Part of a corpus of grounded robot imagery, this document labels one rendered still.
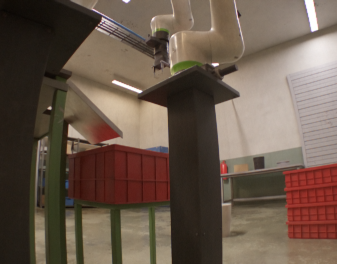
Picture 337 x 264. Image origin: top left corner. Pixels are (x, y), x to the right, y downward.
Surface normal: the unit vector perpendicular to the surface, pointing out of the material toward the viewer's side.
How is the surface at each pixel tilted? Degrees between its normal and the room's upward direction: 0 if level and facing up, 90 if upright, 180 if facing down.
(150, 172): 90
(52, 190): 90
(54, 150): 90
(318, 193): 90
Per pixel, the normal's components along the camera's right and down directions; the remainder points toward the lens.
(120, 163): 0.76, -0.20
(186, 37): -0.19, -0.29
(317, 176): -0.74, -0.17
